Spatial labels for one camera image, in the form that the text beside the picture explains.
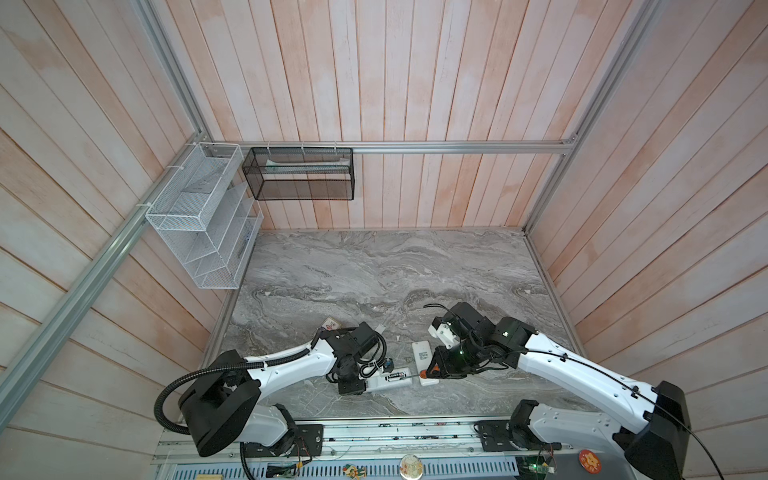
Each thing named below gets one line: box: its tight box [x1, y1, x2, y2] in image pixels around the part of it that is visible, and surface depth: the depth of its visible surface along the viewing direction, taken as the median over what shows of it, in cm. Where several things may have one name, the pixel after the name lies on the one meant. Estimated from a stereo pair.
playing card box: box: [322, 316, 341, 331], surface depth 95 cm
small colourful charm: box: [342, 464, 366, 480], surface depth 70 cm
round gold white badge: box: [399, 454, 423, 480], surface depth 71 cm
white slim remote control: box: [365, 372, 413, 393], surface depth 83 cm
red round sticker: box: [578, 449, 602, 474], surface depth 71 cm
